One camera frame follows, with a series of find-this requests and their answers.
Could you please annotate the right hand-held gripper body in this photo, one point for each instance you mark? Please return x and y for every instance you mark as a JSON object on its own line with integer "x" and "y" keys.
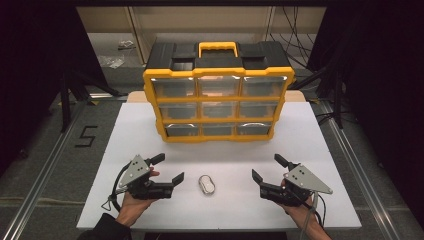
{"x": 305, "y": 178}

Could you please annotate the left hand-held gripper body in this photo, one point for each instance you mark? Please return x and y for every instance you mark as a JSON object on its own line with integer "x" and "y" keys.
{"x": 135, "y": 170}

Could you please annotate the clear contact lens case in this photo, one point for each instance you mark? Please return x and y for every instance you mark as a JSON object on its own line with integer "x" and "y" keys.
{"x": 206, "y": 184}

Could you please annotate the clear plastic drawer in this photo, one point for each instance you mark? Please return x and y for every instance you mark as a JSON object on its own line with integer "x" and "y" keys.
{"x": 258, "y": 110}

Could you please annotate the yellow and black drawer organizer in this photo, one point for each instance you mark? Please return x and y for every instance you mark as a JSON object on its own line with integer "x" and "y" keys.
{"x": 263, "y": 55}

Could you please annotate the person's right hand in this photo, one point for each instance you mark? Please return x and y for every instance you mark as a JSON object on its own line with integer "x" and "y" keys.
{"x": 301, "y": 211}

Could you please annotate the person's left hand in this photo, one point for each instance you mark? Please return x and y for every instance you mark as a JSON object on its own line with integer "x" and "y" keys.
{"x": 133, "y": 210}

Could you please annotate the set of clear drawers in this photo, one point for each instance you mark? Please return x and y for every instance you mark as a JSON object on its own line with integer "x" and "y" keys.
{"x": 173, "y": 87}

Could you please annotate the black metal stand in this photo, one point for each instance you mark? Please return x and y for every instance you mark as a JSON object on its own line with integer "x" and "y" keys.
{"x": 65, "y": 100}
{"x": 338, "y": 100}

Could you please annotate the clear plastic bag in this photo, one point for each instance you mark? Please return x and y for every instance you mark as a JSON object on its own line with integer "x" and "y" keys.
{"x": 111, "y": 61}
{"x": 126, "y": 44}

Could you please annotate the beige background shelf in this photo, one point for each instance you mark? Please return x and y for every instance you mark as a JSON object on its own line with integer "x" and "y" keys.
{"x": 200, "y": 20}

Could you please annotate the metal floor rail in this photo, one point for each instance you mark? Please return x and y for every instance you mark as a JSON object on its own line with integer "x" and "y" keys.
{"x": 360, "y": 173}
{"x": 43, "y": 173}

